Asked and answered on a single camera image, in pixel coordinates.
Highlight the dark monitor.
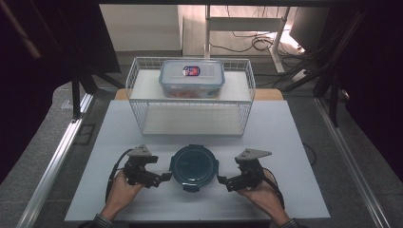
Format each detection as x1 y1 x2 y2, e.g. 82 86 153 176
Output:
289 6 331 54

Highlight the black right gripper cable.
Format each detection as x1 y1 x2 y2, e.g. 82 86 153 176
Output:
261 166 286 211

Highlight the aluminium rail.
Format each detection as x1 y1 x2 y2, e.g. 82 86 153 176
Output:
14 92 95 228
313 96 395 228

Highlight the rectangular clear plastic food container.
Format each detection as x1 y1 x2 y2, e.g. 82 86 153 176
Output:
158 59 226 99

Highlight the tangle of black floor cables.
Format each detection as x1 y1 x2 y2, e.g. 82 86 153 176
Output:
208 5 307 55

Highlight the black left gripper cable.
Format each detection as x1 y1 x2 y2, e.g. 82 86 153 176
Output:
105 147 135 204

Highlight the person's left hand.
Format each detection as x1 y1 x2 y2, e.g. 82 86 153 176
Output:
100 170 146 221

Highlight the white metal frame stand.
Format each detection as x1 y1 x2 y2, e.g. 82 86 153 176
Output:
203 4 292 74

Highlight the person's right hand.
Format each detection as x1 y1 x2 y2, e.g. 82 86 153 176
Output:
236 177 291 226

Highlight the wooden table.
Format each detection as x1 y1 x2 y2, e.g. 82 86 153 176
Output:
113 87 285 102

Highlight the black metal stand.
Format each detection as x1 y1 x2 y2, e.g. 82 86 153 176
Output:
69 70 125 122
312 63 343 128

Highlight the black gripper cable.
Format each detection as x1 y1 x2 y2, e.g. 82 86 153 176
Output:
261 166 286 211
105 147 135 204

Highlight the dark round bowl lid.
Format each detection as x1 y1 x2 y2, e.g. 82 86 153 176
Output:
168 143 221 194

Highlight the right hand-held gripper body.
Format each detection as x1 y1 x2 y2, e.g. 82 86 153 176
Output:
234 147 274 192

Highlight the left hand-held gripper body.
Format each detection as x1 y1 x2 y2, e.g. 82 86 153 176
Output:
123 143 163 188

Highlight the white wire shelf rack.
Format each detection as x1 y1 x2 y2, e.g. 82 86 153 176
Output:
125 56 257 138

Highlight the thin black floor cable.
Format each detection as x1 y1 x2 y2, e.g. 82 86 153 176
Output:
301 142 318 167

